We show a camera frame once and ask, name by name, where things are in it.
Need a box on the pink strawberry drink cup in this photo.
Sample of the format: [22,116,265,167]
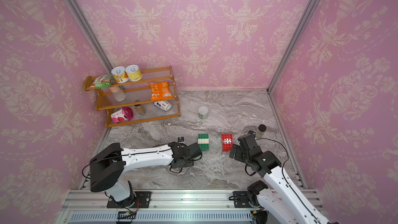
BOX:
[111,107,134,123]

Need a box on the small green white-lid cup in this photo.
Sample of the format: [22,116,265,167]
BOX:
[198,106,209,119]

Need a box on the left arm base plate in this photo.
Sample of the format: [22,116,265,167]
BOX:
[107,191,152,209]

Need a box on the white blueberry yogurt bottle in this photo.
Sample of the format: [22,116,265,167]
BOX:
[153,101,172,112]

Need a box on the white lego brick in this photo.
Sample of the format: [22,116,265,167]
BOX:
[198,139,209,145]

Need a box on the green snack packet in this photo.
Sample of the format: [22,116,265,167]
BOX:
[90,74,114,89]

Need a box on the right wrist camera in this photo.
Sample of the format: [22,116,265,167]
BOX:
[248,130,256,139]

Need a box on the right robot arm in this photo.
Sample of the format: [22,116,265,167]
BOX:
[230,134,331,224]

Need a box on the red lego brick front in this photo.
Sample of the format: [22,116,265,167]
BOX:
[222,144,233,152]

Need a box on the red lego brick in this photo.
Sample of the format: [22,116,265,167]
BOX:
[221,134,233,143]
[222,144,233,152]
[222,139,233,147]

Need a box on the aluminium mounting rail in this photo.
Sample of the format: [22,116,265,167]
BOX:
[55,188,327,224]

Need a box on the wooden three-tier shelf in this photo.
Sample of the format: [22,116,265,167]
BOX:
[83,66,181,128]

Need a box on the orange-label white can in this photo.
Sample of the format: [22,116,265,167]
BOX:
[111,66,129,84]

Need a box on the translucent plastic cup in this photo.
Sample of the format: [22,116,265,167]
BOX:
[109,86,126,102]

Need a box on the green lego brick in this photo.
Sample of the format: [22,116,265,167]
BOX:
[198,134,209,140]
[200,144,209,151]

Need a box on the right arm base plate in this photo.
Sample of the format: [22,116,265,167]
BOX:
[229,191,260,208]

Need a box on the yellow-label white can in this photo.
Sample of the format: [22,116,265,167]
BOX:
[125,64,143,82]

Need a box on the orange chips bag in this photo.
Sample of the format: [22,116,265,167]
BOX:
[148,82,173,102]

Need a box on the black-lid grey jar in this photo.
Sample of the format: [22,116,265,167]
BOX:
[256,124,267,139]

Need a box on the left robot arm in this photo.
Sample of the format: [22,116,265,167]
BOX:
[88,142,202,207]

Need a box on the brown spice jar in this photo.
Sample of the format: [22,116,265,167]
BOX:
[134,104,146,115]

